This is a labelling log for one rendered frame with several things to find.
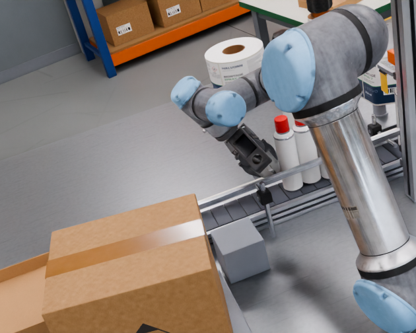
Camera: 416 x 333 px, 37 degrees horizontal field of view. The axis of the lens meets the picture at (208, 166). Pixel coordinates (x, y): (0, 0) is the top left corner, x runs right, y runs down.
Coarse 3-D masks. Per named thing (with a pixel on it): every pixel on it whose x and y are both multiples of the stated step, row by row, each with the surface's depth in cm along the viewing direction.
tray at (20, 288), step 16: (48, 256) 164; (0, 272) 162; (16, 272) 163; (32, 272) 164; (0, 288) 161; (16, 288) 160; (32, 288) 158; (0, 304) 156; (16, 304) 154; (32, 304) 153; (0, 320) 151; (16, 320) 149; (32, 320) 148
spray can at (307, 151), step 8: (296, 128) 153; (304, 128) 152; (296, 136) 154; (304, 136) 153; (296, 144) 155; (304, 144) 154; (312, 144) 155; (304, 152) 155; (312, 152) 156; (304, 160) 157; (312, 168) 158; (304, 176) 160; (312, 176) 159; (320, 176) 161; (312, 184) 160
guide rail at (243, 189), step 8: (376, 136) 157; (384, 136) 157; (392, 136) 157; (312, 160) 155; (320, 160) 154; (296, 168) 153; (304, 168) 154; (272, 176) 153; (280, 176) 153; (248, 184) 152; (232, 192) 151; (240, 192) 152; (208, 200) 150; (216, 200) 151; (200, 208) 150
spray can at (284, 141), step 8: (280, 120) 150; (280, 128) 151; (288, 128) 151; (280, 136) 152; (288, 136) 151; (280, 144) 152; (288, 144) 152; (280, 152) 154; (288, 152) 153; (296, 152) 155; (280, 160) 155; (288, 160) 154; (296, 160) 155; (288, 168) 156; (288, 176) 157; (296, 176) 157; (288, 184) 159; (296, 184) 158
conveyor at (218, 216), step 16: (384, 144) 168; (384, 160) 162; (272, 192) 161; (288, 192) 160; (304, 192) 158; (224, 208) 160; (240, 208) 159; (256, 208) 157; (208, 224) 156; (224, 224) 155
